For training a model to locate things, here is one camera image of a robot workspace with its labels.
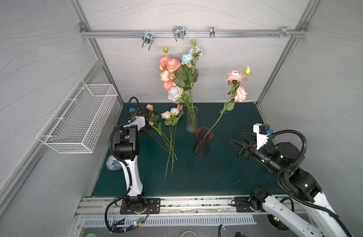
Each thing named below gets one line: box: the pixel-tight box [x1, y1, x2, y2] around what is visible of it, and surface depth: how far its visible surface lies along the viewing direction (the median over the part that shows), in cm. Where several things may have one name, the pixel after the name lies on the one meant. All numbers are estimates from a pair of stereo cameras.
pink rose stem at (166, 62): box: [158, 46, 183, 73], surface depth 76 cm
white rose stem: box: [168, 85, 196, 123], surface depth 75 cm
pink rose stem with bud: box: [202, 65, 254, 141], surface depth 66 cm
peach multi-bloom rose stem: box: [158, 65, 177, 93], surface depth 78 cm
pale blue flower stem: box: [181, 39, 203, 104], surface depth 80 cm
